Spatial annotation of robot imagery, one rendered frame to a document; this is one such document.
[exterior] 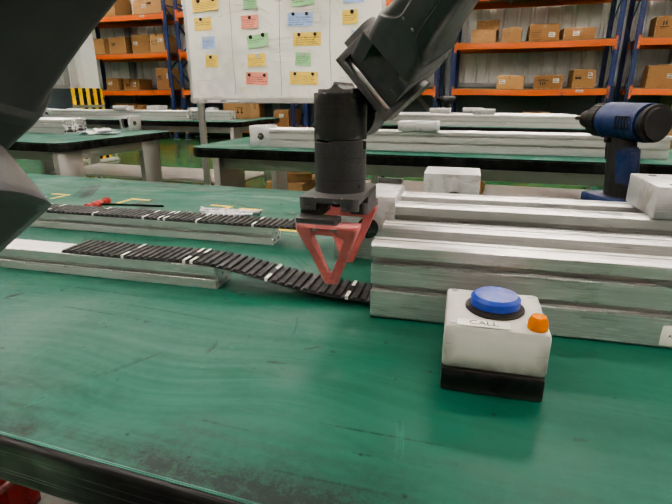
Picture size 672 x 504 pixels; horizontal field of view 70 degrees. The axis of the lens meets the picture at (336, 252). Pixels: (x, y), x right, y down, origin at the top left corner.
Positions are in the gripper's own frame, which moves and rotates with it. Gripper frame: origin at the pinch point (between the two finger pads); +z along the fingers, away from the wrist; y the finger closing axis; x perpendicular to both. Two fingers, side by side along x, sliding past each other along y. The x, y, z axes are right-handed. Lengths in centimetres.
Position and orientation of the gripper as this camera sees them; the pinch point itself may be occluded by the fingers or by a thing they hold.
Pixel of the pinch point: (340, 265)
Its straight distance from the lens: 57.0
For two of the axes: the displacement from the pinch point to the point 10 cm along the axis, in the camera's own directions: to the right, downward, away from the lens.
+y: 2.6, -3.0, 9.2
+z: 0.0, 9.5, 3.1
